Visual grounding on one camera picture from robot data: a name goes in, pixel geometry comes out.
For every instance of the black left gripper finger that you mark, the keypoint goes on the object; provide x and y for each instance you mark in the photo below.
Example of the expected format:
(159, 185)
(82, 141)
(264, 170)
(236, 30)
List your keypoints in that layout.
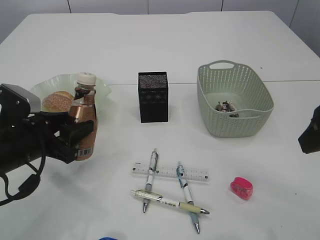
(64, 153)
(72, 134)

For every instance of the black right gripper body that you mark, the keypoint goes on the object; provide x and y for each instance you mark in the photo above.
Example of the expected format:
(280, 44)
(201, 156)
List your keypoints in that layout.
(309, 140)

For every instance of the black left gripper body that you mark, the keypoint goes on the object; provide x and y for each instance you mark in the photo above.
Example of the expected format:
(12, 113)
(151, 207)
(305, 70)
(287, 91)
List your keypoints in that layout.
(23, 127)

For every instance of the brown coffee bottle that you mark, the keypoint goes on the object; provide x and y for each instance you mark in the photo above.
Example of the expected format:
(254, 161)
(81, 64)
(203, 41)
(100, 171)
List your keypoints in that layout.
(83, 109)

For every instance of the sugared bread roll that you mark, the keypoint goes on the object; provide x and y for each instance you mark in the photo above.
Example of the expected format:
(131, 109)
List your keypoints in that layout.
(57, 102)

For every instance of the pink pencil sharpener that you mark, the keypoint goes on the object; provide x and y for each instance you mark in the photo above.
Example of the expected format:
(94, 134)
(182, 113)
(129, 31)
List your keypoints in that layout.
(242, 188)

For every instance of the paper piece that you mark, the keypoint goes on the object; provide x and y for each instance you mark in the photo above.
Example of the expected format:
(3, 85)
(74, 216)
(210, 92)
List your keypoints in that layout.
(236, 115)
(225, 107)

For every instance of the green wavy glass plate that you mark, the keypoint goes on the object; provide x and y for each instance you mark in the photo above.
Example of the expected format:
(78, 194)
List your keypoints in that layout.
(67, 83)

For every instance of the green plastic basket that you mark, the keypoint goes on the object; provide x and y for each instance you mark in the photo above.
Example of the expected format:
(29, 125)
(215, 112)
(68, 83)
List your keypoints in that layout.
(240, 85)

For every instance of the white patterned pen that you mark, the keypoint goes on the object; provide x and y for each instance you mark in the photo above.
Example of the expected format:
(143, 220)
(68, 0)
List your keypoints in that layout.
(150, 178)

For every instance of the black mesh pen holder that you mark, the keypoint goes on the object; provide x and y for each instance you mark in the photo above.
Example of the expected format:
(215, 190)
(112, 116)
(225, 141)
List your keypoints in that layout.
(153, 95)

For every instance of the beige grip pen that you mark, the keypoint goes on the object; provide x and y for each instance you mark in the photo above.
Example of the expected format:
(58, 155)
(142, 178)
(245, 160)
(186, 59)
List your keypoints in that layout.
(158, 198)

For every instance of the blue patterned pen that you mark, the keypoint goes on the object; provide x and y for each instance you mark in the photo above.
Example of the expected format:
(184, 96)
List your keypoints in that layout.
(180, 172)

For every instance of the clear plastic ruler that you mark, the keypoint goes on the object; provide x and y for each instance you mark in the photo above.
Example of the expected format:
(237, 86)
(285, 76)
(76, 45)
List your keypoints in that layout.
(168, 171)

